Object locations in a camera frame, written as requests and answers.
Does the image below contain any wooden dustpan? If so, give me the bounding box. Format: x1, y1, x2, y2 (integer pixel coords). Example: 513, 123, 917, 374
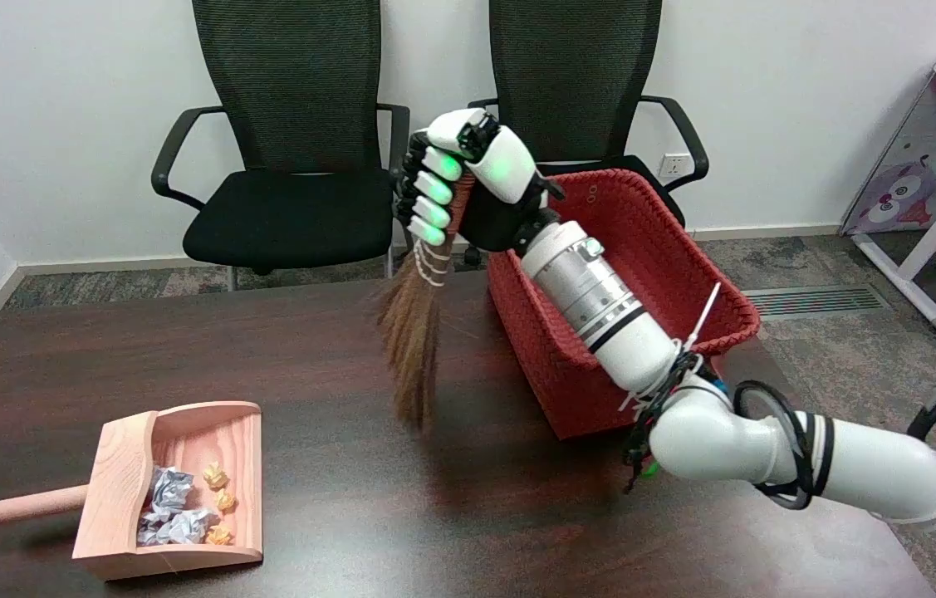
0, 402, 264, 581

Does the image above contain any red woven basket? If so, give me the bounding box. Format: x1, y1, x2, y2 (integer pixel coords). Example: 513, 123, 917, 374
487, 169, 762, 440

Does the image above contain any white pink children's desk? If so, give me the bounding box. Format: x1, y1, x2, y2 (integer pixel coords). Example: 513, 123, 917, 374
840, 0, 936, 337

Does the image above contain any crumpled grey paper ball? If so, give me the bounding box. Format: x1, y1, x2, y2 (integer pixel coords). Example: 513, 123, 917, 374
149, 466, 195, 517
136, 508, 221, 547

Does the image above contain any small brown straw broom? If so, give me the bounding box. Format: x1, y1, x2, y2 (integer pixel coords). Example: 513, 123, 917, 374
375, 170, 478, 435

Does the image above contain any black mesh office chair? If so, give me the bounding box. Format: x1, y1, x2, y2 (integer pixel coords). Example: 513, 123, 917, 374
463, 0, 710, 268
151, 0, 411, 292

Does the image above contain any metal floor vent grille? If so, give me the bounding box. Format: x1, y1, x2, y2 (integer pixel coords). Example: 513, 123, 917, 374
742, 285, 893, 320

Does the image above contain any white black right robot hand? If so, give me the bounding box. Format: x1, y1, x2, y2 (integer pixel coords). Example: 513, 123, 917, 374
394, 108, 566, 255

